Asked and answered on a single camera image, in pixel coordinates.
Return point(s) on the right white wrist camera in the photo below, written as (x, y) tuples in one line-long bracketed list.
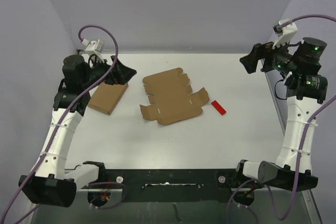
[(285, 30)]

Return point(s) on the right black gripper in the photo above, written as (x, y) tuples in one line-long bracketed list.
[(251, 60)]

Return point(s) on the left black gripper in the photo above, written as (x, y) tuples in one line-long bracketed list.
[(119, 74)]

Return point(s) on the red rectangular block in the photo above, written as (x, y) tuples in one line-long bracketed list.
[(218, 107)]

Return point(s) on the brown cardboard box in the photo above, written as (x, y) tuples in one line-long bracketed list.
[(171, 97), (106, 97)]

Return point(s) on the folded brown cardboard box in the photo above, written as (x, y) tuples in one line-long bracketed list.
[(106, 97)]

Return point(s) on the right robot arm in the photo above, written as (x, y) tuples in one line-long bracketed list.
[(305, 95)]

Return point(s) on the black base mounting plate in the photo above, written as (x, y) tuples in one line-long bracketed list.
[(173, 185)]

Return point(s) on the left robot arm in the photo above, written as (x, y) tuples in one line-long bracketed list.
[(48, 183)]

